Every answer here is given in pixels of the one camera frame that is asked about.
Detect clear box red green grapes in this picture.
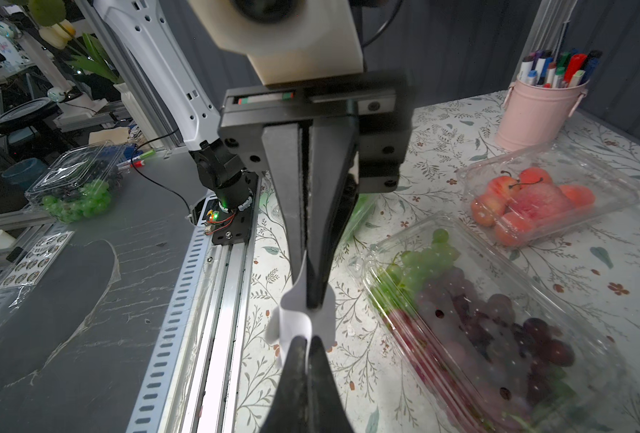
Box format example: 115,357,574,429
355,214,626,432

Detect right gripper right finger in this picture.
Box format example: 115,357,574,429
307,336,354,433

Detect spare sticker sheet outside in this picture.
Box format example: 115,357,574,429
1,231,75,289

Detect pink pen cup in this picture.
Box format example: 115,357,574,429
495,81,588,151

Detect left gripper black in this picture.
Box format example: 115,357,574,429
218,71,413,309

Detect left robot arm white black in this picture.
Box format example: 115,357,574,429
93,1,414,310

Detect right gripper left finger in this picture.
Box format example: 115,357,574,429
260,336,308,433

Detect clear box green grapes outside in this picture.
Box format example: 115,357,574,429
25,142,125,224

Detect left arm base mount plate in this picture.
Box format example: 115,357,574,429
189,171,259,245

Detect clear box red peaches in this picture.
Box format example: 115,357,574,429
457,143,639,247

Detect aluminium front rail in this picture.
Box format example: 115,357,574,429
124,215,262,433

